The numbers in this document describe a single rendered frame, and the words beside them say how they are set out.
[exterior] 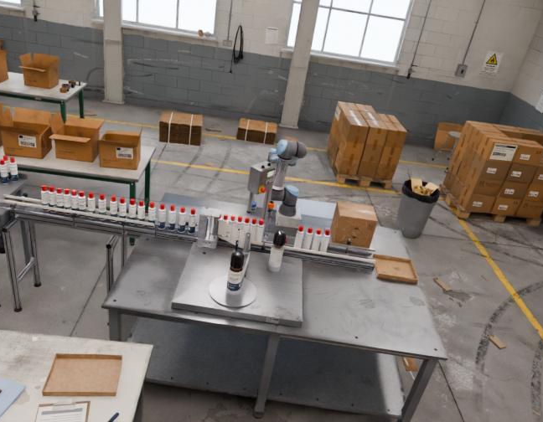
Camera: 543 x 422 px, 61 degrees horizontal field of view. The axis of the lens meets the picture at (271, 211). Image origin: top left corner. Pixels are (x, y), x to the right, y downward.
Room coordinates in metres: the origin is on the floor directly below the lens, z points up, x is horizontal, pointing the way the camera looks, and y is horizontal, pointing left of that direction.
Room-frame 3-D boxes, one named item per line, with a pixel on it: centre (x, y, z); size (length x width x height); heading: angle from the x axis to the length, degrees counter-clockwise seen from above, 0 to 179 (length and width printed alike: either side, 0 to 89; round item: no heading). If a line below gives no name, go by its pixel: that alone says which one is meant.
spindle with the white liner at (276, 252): (2.66, -0.09, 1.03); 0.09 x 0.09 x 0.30
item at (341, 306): (2.84, -0.13, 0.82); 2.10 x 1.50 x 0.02; 92
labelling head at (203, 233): (2.83, 0.42, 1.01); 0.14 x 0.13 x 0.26; 92
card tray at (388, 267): (2.96, -1.00, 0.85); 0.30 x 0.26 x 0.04; 92
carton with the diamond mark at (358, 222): (3.28, -0.67, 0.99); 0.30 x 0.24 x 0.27; 92
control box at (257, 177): (3.02, 0.11, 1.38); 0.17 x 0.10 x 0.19; 147
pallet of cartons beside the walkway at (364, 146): (6.84, -1.20, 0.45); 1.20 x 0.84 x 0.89; 7
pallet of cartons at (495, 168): (6.22, -3.07, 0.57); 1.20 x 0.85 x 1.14; 98
